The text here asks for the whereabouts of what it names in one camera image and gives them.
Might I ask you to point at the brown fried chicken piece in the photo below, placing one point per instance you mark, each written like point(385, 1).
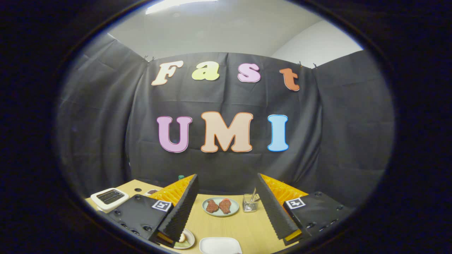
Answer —
point(225, 206)
point(212, 206)

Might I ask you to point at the white divided condiment tray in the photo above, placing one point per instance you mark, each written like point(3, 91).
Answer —
point(152, 192)

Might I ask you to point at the beige round plate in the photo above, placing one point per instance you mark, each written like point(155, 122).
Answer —
point(190, 240)

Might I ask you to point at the ceiling light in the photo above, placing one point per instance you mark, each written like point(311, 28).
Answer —
point(176, 4)

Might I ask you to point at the toasted bread slice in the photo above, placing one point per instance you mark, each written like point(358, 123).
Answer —
point(182, 237)

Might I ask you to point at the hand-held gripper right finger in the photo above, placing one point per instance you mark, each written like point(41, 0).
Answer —
point(273, 211)

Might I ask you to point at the black backdrop cloth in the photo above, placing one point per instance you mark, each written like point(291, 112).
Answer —
point(106, 123)

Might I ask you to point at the wooden stick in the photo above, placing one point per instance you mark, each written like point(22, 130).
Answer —
point(253, 194)

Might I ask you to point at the clear glass holder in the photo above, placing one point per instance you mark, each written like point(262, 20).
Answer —
point(249, 207)

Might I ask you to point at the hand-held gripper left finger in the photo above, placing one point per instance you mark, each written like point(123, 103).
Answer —
point(182, 211)

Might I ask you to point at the white toaster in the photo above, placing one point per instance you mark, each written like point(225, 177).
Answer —
point(120, 204)

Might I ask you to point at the white square plate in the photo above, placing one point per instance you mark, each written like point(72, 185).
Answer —
point(220, 246)

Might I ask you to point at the light blue plate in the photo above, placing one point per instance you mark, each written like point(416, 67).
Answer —
point(219, 214)

